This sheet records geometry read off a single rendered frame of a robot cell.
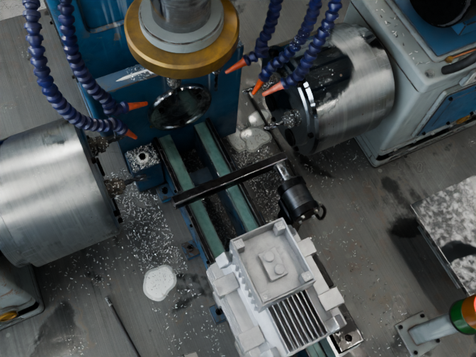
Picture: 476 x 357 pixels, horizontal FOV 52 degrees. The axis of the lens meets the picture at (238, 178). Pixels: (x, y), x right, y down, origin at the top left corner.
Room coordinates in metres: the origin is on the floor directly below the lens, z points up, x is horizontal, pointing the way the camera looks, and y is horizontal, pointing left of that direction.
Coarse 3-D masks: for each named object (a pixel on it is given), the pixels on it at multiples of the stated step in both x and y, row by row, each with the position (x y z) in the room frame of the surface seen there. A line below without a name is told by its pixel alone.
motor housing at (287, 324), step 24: (216, 264) 0.24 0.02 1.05; (312, 264) 0.25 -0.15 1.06; (240, 288) 0.19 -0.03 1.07; (312, 288) 0.21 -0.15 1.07; (240, 312) 0.15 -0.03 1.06; (264, 312) 0.15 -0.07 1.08; (288, 312) 0.15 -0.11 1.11; (312, 312) 0.16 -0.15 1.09; (336, 312) 0.18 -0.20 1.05; (264, 336) 0.12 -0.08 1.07; (288, 336) 0.12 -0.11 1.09; (312, 336) 0.12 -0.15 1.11
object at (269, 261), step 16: (272, 224) 0.29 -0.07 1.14; (240, 240) 0.26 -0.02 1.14; (256, 240) 0.27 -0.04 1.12; (272, 240) 0.27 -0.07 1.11; (288, 240) 0.27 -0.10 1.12; (240, 256) 0.23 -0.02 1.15; (256, 256) 0.24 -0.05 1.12; (272, 256) 0.24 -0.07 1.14; (288, 256) 0.25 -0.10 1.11; (304, 256) 0.24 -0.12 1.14; (240, 272) 0.21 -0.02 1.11; (256, 272) 0.21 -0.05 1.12; (272, 272) 0.21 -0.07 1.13; (288, 272) 0.22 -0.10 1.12; (304, 272) 0.22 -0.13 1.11; (256, 288) 0.19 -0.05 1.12; (272, 288) 0.19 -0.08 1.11; (288, 288) 0.19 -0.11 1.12; (304, 288) 0.19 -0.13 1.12; (256, 304) 0.16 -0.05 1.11; (272, 304) 0.16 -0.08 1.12
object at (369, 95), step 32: (352, 32) 0.72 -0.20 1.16; (288, 64) 0.63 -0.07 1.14; (320, 64) 0.63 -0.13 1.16; (352, 64) 0.64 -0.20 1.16; (384, 64) 0.66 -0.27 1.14; (288, 96) 0.61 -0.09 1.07; (320, 96) 0.56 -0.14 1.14; (352, 96) 0.58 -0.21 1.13; (384, 96) 0.61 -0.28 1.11; (288, 128) 0.58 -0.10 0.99; (320, 128) 0.52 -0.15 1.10; (352, 128) 0.55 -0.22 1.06
